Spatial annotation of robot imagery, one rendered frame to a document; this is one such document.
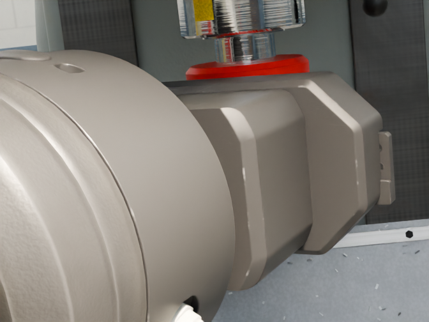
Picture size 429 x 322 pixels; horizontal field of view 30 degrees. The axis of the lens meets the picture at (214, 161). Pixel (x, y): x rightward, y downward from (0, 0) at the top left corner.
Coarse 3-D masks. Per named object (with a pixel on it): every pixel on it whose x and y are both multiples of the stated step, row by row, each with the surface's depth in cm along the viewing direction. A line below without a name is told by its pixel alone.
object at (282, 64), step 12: (276, 60) 29; (288, 60) 29; (300, 60) 29; (192, 72) 30; (204, 72) 29; (216, 72) 29; (228, 72) 28; (240, 72) 28; (252, 72) 28; (264, 72) 28; (276, 72) 28; (288, 72) 29; (300, 72) 29
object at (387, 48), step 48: (48, 0) 67; (96, 0) 66; (144, 0) 67; (336, 0) 66; (48, 48) 70; (96, 48) 67; (144, 48) 67; (192, 48) 67; (288, 48) 67; (336, 48) 67; (384, 48) 66; (384, 96) 67
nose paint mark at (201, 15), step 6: (198, 0) 28; (204, 0) 28; (210, 0) 28; (198, 6) 28; (204, 6) 28; (210, 6) 28; (198, 12) 28; (204, 12) 28; (210, 12) 28; (198, 18) 28; (204, 18) 28; (210, 18) 28
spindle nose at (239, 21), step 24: (192, 0) 28; (216, 0) 28; (240, 0) 28; (264, 0) 28; (288, 0) 28; (192, 24) 29; (216, 24) 28; (240, 24) 28; (264, 24) 28; (288, 24) 28
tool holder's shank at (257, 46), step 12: (216, 36) 29; (228, 36) 29; (240, 36) 29; (252, 36) 29; (264, 36) 29; (216, 48) 30; (228, 48) 29; (240, 48) 29; (252, 48) 29; (264, 48) 30; (216, 60) 30; (228, 60) 30; (240, 60) 29; (252, 60) 29; (264, 60) 30
